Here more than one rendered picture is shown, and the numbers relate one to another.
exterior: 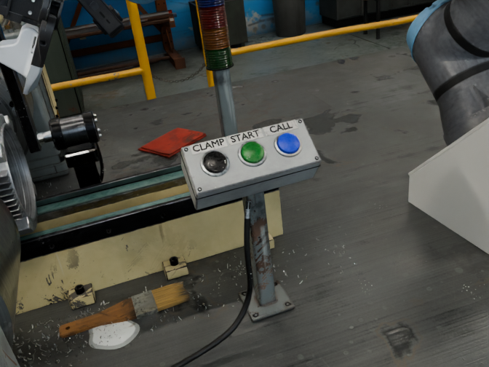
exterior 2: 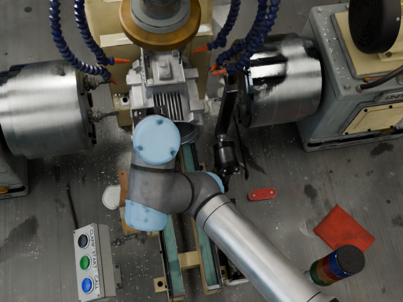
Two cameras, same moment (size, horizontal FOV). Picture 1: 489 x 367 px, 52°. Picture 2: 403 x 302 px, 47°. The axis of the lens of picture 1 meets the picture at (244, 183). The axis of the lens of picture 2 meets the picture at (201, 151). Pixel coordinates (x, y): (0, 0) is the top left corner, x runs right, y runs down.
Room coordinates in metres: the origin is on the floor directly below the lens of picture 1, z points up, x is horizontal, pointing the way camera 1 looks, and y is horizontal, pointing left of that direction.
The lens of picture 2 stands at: (0.79, -0.18, 2.14)
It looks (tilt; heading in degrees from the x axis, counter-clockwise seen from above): 66 degrees down; 86
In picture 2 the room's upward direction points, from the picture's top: 9 degrees clockwise
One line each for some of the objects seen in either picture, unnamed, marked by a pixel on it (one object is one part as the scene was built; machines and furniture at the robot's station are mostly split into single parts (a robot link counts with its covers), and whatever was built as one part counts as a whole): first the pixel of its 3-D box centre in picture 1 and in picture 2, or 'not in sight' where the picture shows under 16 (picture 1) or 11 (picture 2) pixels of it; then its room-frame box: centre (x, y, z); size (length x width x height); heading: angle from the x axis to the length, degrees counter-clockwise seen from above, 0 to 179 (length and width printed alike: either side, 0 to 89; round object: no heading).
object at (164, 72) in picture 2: not in sight; (162, 72); (0.70, 0.49, 1.11); 0.12 x 0.11 x 0.07; 104
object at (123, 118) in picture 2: not in sight; (126, 108); (0.58, 0.50, 0.86); 0.07 x 0.06 x 0.12; 16
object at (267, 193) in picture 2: not in sight; (262, 195); (1.03, 0.28, 0.81); 0.09 x 0.03 x 0.02; 16
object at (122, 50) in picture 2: not in sight; (156, 61); (0.67, 0.61, 0.97); 0.30 x 0.11 x 0.34; 16
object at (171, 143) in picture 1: (172, 141); (344, 234); (1.28, 0.18, 0.80); 0.15 x 0.12 x 0.01; 139
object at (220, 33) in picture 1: (215, 36); (331, 268); (1.14, 0.02, 1.10); 0.06 x 0.06 x 0.04
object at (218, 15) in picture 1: (212, 15); (338, 265); (1.14, 0.02, 1.14); 0.06 x 0.06 x 0.04
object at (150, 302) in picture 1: (125, 310); (126, 202); (0.62, 0.21, 0.80); 0.21 x 0.05 x 0.01; 107
